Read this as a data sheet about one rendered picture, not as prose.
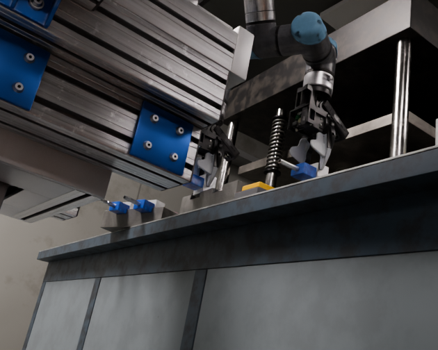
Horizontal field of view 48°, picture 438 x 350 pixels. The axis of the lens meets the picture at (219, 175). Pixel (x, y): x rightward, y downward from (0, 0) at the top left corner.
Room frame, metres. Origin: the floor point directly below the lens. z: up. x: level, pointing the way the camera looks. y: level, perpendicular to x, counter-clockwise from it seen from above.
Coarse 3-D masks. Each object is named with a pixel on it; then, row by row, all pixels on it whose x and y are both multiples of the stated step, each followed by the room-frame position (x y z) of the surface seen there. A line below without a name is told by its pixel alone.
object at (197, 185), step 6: (204, 174) 1.24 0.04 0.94; (192, 180) 1.22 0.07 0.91; (198, 180) 1.23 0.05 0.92; (204, 180) 1.24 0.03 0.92; (186, 186) 1.25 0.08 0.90; (192, 186) 1.25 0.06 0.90; (198, 186) 1.24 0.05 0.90; (204, 186) 1.24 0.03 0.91; (210, 186) 1.25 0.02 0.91; (198, 192) 1.26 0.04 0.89
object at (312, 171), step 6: (282, 162) 1.03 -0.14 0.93; (288, 162) 1.03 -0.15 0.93; (318, 162) 1.05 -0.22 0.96; (294, 168) 1.04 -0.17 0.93; (300, 168) 1.04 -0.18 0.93; (306, 168) 1.04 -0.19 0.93; (312, 168) 1.05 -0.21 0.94; (318, 168) 1.06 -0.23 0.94; (324, 168) 1.06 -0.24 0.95; (294, 174) 1.06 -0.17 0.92; (300, 174) 1.05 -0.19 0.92; (306, 174) 1.04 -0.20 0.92; (312, 174) 1.05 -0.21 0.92; (318, 174) 1.06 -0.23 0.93; (324, 174) 1.07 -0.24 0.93; (300, 180) 1.08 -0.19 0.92
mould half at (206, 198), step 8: (224, 184) 1.14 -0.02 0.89; (232, 184) 1.11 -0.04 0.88; (240, 184) 1.10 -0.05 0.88; (200, 192) 1.23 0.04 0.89; (208, 192) 1.20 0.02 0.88; (216, 192) 1.17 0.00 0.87; (224, 192) 1.14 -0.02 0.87; (232, 192) 1.11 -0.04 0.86; (184, 200) 1.30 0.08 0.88; (192, 200) 1.27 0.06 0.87; (200, 200) 1.23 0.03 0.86; (208, 200) 1.19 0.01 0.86; (216, 200) 1.16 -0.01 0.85; (224, 200) 1.13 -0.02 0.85; (184, 208) 1.29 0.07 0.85; (192, 208) 1.26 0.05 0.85
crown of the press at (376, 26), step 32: (416, 0) 1.54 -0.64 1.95; (352, 32) 1.78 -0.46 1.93; (384, 32) 1.63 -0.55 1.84; (416, 32) 1.55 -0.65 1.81; (288, 64) 2.14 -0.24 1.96; (352, 64) 1.83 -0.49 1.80; (384, 64) 1.79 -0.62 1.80; (416, 64) 1.74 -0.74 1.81; (256, 96) 2.35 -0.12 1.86; (288, 96) 2.20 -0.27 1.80; (352, 96) 2.08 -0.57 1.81; (384, 96) 2.03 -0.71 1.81; (416, 96) 1.98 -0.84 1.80; (256, 128) 2.63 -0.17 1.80
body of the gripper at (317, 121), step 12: (300, 96) 1.06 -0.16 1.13; (312, 96) 1.04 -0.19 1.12; (324, 96) 1.06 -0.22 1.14; (300, 108) 1.05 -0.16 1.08; (312, 108) 1.02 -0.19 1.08; (300, 120) 1.04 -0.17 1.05; (312, 120) 1.02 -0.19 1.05; (324, 120) 1.05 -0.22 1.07; (300, 132) 1.07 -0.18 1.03; (312, 132) 1.07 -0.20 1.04
